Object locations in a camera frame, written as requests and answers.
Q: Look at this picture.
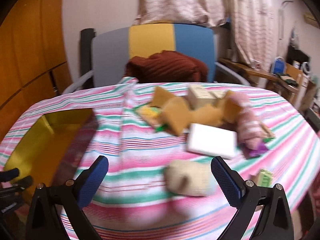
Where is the small green label packet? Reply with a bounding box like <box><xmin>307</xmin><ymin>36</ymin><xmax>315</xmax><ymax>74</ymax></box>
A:
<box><xmin>252</xmin><ymin>168</ymin><xmax>273</xmax><ymax>187</ymax></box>

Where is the cream sock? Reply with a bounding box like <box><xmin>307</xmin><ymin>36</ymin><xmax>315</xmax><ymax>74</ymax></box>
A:
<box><xmin>164</xmin><ymin>160</ymin><xmax>217</xmax><ymax>197</ymax></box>

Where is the pink striped sock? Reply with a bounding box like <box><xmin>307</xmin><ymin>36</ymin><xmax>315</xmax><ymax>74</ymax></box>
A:
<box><xmin>228</xmin><ymin>92</ymin><xmax>263</xmax><ymax>151</ymax></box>

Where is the green cracker packet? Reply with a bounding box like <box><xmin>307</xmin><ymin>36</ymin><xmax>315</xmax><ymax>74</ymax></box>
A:
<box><xmin>133</xmin><ymin>103</ymin><xmax>168</xmax><ymax>132</ymax></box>

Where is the purple rolled sock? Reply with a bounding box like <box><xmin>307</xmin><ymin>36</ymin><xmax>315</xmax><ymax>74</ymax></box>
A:
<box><xmin>242</xmin><ymin>141</ymin><xmax>268</xmax><ymax>158</ymax></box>

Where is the white foam block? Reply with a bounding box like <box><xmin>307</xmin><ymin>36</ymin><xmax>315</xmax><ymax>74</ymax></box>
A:
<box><xmin>186</xmin><ymin>124</ymin><xmax>238</xmax><ymax>159</ymax></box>

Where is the gold storage box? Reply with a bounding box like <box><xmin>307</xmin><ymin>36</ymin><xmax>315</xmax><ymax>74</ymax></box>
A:
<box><xmin>4</xmin><ymin>108</ymin><xmax>99</xmax><ymax>202</ymax></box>

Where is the striped pink green tablecloth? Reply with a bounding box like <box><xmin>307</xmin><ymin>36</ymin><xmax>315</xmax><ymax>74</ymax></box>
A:
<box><xmin>1</xmin><ymin>79</ymin><xmax>319</xmax><ymax>239</ymax></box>

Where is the small yellow sponge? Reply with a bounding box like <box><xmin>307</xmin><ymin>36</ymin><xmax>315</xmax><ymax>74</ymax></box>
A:
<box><xmin>219</xmin><ymin>90</ymin><xmax>242</xmax><ymax>124</ymax></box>

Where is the large yellow sponge wedge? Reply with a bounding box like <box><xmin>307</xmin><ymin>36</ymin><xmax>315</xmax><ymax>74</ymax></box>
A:
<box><xmin>159</xmin><ymin>97</ymin><xmax>191</xmax><ymax>136</ymax></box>

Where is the cream box right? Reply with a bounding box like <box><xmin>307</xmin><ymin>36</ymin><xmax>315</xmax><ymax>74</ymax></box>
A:
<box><xmin>210</xmin><ymin>90</ymin><xmax>226</xmax><ymax>100</ymax></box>

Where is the cream box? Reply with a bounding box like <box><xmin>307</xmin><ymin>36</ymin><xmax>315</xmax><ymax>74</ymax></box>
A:
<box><xmin>187</xmin><ymin>85</ymin><xmax>215</xmax><ymax>110</ymax></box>
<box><xmin>210</xmin><ymin>90</ymin><xmax>226</xmax><ymax>100</ymax></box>

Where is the yellow sponge back left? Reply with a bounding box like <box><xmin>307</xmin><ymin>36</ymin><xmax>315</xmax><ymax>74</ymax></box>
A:
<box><xmin>149</xmin><ymin>86</ymin><xmax>175</xmax><ymax>108</ymax></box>

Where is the cream box left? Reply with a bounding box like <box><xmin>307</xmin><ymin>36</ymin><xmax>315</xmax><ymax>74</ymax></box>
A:
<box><xmin>187</xmin><ymin>85</ymin><xmax>215</xmax><ymax>110</ymax></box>

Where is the grey yellow blue chair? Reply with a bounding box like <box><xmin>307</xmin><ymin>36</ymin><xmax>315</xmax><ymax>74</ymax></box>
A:
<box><xmin>64</xmin><ymin>23</ymin><xmax>249</xmax><ymax>94</ymax></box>

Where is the wooden side desk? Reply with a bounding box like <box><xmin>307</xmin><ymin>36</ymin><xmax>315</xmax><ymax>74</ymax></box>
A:
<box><xmin>218</xmin><ymin>58</ymin><xmax>298</xmax><ymax>105</ymax></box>

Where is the wooden wardrobe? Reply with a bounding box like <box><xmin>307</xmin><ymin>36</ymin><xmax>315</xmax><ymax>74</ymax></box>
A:
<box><xmin>1</xmin><ymin>0</ymin><xmax>72</xmax><ymax>138</ymax></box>

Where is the dark red quilted cushion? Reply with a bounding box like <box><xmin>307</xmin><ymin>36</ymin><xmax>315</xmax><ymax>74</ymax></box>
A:
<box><xmin>124</xmin><ymin>50</ymin><xmax>208</xmax><ymax>83</ymax></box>

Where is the white red mug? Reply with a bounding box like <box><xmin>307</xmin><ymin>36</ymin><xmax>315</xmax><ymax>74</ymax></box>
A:
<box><xmin>251</xmin><ymin>60</ymin><xmax>262</xmax><ymax>71</ymax></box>

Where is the pink patterned curtain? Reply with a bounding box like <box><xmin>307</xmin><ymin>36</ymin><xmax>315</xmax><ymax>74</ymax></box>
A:
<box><xmin>135</xmin><ymin>0</ymin><xmax>274</xmax><ymax>71</ymax></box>

